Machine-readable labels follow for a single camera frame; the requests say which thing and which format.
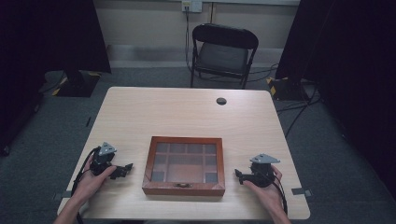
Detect black floor cables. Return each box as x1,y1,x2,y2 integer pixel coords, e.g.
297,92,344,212
248,63,323,139

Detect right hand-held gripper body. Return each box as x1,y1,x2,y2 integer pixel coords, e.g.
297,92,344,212
246,153,281,189

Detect person's left hand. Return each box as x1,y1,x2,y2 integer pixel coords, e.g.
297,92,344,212
72,154,118,207

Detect black curtain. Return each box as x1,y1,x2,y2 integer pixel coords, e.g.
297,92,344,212
275,0,396,202
0,0,112,157

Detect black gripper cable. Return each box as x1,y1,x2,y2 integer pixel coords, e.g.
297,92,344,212
70,147,102,224
270,174,289,217

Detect grey tape strip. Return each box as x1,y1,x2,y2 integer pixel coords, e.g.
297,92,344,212
290,187,313,198
51,189,73,202

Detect black stand base striped tape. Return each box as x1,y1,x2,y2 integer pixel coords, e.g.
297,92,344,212
50,70,103,99
265,76,311,102

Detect black folding chair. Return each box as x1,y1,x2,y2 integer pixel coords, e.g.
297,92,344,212
189,22,260,91

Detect person's right hand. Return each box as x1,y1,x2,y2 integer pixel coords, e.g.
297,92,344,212
242,164,287,217

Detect white wall outlet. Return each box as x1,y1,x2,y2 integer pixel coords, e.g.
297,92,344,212
181,0,204,14

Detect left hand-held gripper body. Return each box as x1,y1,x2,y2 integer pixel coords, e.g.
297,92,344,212
90,142,123,178

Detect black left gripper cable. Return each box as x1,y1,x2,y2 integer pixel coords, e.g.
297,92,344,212
70,147,102,224

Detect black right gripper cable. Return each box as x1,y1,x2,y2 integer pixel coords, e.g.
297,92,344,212
270,174,289,217

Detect wooden box with glass lid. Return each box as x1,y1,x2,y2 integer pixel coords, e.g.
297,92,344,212
141,135,226,197

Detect black wall outlet cable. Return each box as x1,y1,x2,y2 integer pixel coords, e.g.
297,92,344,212
184,5,200,78

